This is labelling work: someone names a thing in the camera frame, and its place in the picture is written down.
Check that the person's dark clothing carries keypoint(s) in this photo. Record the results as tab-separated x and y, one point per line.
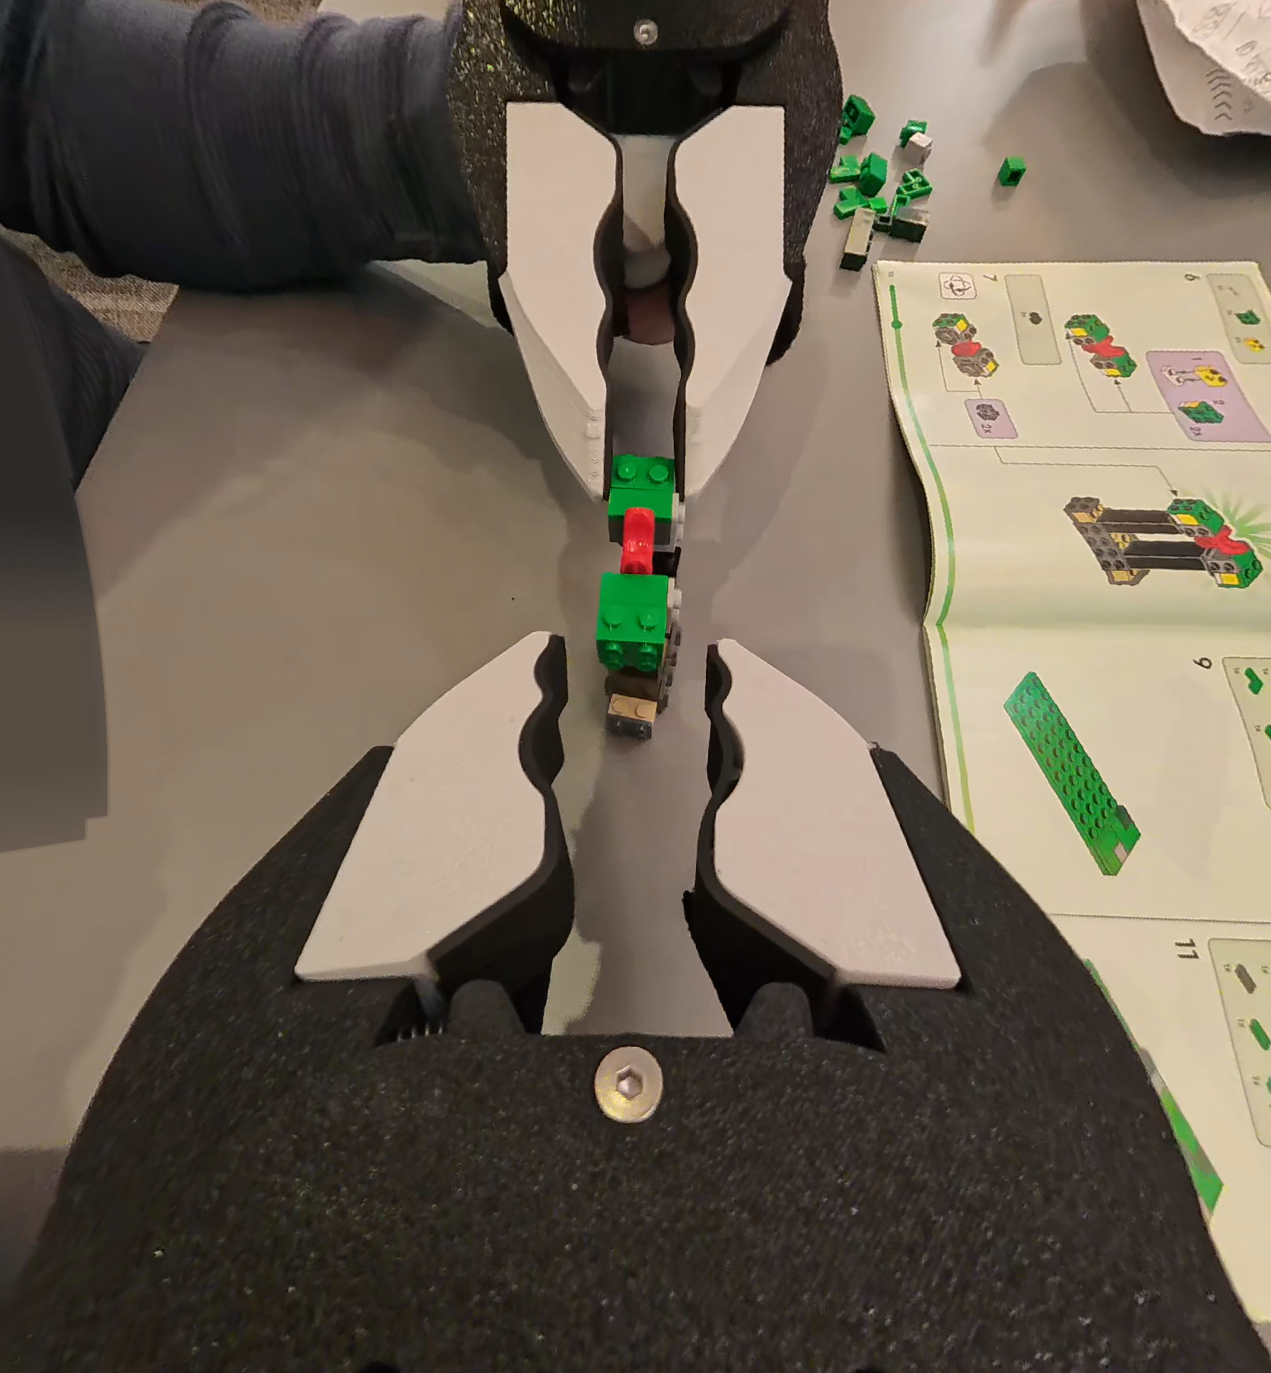
88	365

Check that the pile of loose green bricks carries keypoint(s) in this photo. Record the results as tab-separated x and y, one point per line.
871	182

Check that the white crumpled paper bag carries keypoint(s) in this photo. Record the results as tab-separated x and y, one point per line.
1236	65

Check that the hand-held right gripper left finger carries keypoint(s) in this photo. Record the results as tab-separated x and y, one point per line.
452	836

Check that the green red brick assembly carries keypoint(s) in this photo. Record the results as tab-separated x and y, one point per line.
635	612

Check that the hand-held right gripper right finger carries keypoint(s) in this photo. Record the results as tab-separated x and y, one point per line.
827	848

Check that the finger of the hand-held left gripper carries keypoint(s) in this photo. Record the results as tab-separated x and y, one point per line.
742	269
549	269

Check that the brick instruction booklet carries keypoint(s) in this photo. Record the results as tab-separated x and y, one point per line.
1107	665

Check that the person's left forearm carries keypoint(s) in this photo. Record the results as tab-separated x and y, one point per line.
217	140

